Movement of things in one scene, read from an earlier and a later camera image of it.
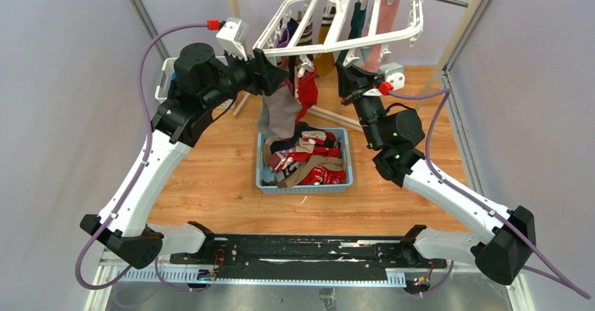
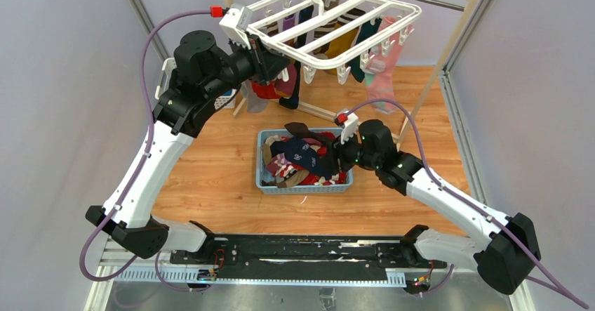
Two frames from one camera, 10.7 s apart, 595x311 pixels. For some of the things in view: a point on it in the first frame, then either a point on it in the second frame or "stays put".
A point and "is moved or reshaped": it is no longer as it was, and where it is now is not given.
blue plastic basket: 343,134 stays put
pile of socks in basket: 309,157 stays put
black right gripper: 351,79 -> 337,151
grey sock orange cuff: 278,113 -> 255,103
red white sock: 308,92 is moved or reshaped
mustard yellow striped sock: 325,62 -> 342,37
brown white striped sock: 306,36 -> 328,4
